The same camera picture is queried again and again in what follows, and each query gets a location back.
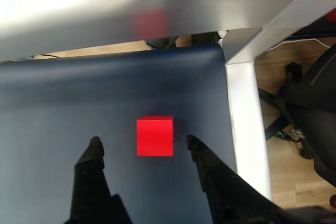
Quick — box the black office chair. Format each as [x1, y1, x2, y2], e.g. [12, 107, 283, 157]
[258, 48, 336, 209]

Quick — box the silver metal table frame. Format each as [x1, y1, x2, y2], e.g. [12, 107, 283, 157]
[0, 0, 336, 204]

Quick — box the dark blue table mat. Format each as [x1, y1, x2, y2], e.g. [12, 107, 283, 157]
[0, 44, 238, 224]

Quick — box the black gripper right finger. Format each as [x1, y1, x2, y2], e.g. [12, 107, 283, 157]
[186, 134, 287, 224]

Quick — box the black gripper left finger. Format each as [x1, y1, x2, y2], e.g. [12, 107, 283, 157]
[62, 136, 132, 224]

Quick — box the white cable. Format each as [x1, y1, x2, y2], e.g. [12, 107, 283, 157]
[271, 37, 332, 49]

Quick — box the red cube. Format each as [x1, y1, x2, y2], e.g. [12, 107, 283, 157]
[136, 115, 174, 157]

